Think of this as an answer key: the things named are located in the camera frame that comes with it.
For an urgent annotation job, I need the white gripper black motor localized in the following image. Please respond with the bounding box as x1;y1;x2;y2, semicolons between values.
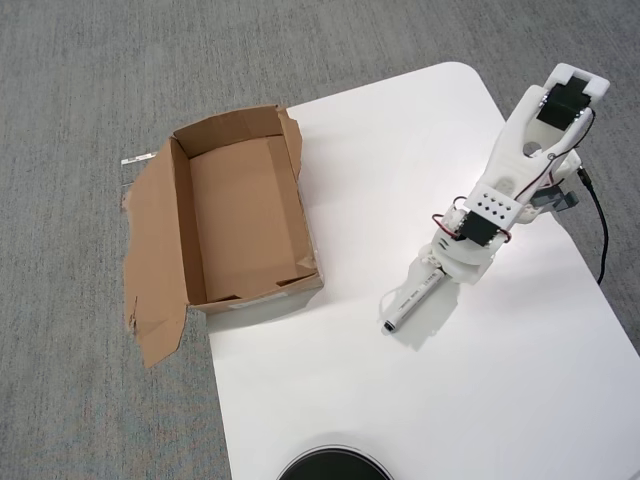
417;208;506;287

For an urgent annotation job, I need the white marker pen black cap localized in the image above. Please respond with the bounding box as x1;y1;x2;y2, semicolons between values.
382;267;448;335

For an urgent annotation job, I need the open brown cardboard box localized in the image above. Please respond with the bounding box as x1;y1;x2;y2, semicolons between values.
121;103;326;370

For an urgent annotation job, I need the grey table clamp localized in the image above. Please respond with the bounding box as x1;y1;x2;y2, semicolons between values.
530;187;581;214

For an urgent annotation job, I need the black round object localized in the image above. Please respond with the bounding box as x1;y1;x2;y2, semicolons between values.
276;443;394;480

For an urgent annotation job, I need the black power cable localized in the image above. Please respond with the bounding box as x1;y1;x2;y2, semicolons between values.
577;167;611;286

